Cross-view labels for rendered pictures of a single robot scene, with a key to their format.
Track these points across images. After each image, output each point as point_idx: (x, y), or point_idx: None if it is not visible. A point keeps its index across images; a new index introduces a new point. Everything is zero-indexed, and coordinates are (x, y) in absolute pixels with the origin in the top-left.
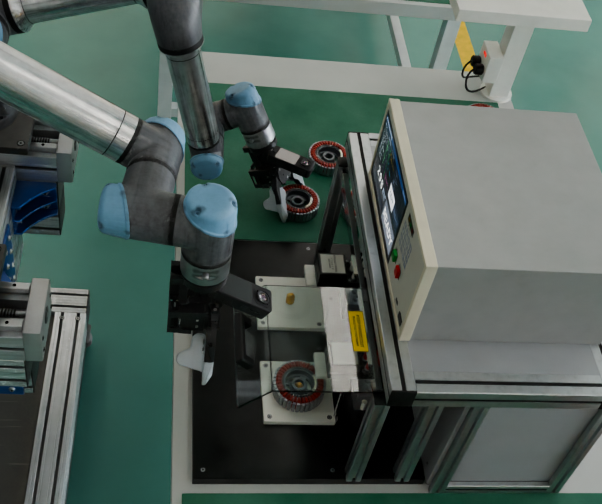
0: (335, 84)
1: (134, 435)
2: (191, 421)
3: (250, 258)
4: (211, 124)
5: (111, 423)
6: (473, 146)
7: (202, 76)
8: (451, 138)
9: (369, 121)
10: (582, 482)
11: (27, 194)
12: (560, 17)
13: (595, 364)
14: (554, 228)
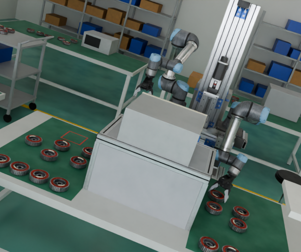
0: (292, 240)
1: None
2: None
3: None
4: (223, 142)
5: None
6: (185, 114)
7: (230, 125)
8: (189, 114)
9: (268, 238)
10: (82, 194)
11: (210, 141)
12: (289, 202)
13: (110, 135)
14: (148, 107)
